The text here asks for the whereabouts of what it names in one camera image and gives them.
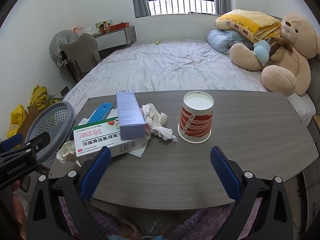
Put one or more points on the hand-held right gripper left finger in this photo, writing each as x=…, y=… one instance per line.
x=96, y=172

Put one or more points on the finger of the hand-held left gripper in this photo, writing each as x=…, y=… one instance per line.
x=37, y=142
x=11, y=141

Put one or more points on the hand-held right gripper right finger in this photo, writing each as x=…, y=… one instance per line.
x=225, y=175

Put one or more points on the grey perforated plastic basket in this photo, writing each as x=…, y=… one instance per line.
x=52, y=125

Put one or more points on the lined paper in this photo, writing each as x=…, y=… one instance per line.
x=66, y=152

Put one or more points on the green and white medicine box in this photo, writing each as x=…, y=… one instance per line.
x=100, y=140

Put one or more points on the blue scrubbing pad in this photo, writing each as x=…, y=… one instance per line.
x=100, y=112

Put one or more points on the red and white paper cup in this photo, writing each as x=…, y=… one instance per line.
x=195, y=122

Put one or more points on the lavender cardboard box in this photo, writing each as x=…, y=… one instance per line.
x=130, y=120

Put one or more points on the white tissue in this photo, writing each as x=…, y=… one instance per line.
x=156, y=120

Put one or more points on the person's left hand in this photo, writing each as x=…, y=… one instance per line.
x=18, y=205

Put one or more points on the open yellow woven sack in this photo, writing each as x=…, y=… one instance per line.
x=16, y=120

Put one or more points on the brown cardboard box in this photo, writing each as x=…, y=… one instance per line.
x=30, y=120

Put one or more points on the tied printed yellow sack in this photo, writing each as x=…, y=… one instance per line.
x=56, y=100

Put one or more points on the crumpled yellow woven sack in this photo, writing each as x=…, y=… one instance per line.
x=38, y=95

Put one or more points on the standing fan with grey cover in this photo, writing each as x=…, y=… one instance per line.
x=60, y=42

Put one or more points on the grey upholstered chair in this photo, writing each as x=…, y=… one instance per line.
x=80, y=47

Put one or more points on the bed with white sheet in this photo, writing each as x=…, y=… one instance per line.
x=175, y=67

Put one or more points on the small blue plush toy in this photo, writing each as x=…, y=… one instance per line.
x=261, y=51

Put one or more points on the grey and white desk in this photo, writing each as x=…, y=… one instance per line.
x=112, y=36

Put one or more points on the colourful figurine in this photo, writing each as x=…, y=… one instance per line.
x=105, y=26

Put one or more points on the light blue pillow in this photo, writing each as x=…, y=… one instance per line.
x=220, y=40

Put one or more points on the large beige teddy bear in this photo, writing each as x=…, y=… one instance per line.
x=287, y=55

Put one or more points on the red tray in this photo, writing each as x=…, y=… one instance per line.
x=120, y=27

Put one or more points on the folded yellow quilt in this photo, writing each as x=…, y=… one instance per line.
x=247, y=21

